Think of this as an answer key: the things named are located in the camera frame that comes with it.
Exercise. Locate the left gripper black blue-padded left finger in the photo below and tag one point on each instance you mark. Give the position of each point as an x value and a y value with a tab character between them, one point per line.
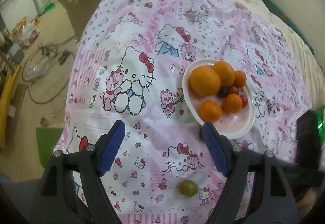
70	189

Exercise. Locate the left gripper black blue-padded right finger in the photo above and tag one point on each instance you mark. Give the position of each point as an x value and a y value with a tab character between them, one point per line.
271	200

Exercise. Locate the small mandarin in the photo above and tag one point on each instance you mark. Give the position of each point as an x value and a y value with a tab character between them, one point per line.
232	104
210	111
240	79

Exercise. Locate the large orange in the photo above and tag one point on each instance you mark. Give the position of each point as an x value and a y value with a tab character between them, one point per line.
204	81

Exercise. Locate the green floor mat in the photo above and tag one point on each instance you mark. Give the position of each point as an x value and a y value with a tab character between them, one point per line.
47	139

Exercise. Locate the green grape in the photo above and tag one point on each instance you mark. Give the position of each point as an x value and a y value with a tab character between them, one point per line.
188	188

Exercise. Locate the pink white ceramic bowl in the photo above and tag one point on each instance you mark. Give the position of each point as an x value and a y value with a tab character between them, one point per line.
232	126

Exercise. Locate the red cherry tomato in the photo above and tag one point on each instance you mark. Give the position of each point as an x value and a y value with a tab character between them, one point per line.
233	90
244	101

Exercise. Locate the dark grape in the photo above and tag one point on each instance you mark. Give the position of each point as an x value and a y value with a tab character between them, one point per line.
223	92

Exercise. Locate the medium orange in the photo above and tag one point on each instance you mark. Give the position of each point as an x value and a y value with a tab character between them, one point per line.
226	73

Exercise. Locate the pink hello kitty bedsheet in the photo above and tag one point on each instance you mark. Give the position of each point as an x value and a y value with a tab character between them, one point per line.
129	66

